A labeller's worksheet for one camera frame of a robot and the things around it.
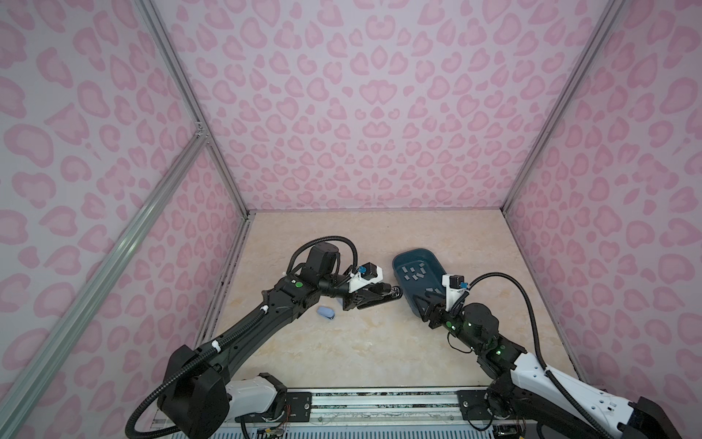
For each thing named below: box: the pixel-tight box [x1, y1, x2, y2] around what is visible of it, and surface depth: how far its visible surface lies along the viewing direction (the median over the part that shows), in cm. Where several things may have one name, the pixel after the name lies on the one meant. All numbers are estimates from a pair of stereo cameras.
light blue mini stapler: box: [317, 305, 336, 320], surface depth 92 cm
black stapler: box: [341, 282, 404, 311], surface depth 70 cm
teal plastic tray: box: [392, 248, 447, 317], surface depth 101 cm
